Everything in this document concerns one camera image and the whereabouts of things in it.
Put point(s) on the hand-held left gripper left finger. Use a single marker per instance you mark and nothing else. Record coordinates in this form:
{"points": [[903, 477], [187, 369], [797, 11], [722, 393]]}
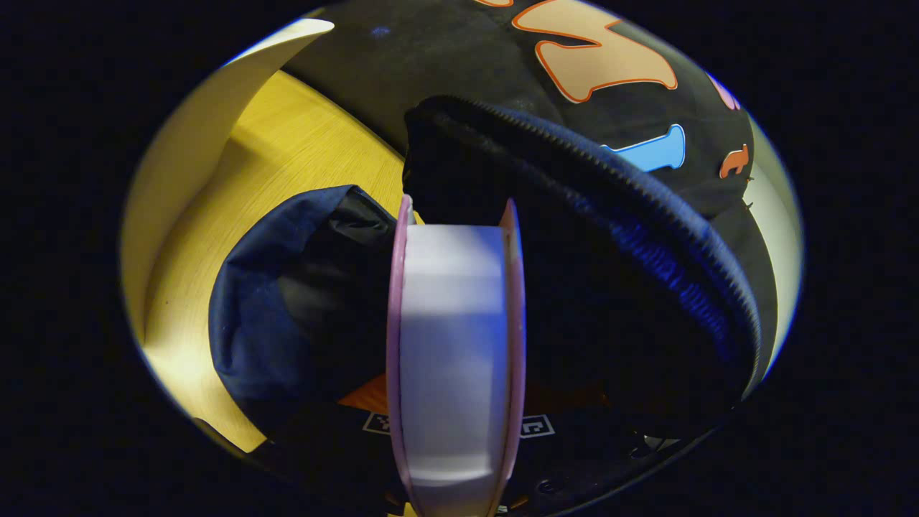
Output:
{"points": [[337, 459]]}

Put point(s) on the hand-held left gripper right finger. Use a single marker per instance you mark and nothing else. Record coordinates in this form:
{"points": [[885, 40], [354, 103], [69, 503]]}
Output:
{"points": [[574, 459]]}

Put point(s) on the blue schoolbag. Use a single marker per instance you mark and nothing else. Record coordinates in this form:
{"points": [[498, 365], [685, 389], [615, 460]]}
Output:
{"points": [[610, 301]]}

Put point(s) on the pink cover book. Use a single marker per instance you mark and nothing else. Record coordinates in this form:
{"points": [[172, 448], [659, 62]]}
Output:
{"points": [[452, 345]]}

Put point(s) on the white plastic bookshelf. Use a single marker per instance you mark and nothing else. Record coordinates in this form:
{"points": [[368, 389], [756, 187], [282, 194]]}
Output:
{"points": [[179, 158]]}

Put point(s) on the black backdrop cloth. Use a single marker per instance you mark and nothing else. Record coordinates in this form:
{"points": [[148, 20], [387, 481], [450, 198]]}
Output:
{"points": [[445, 50]]}

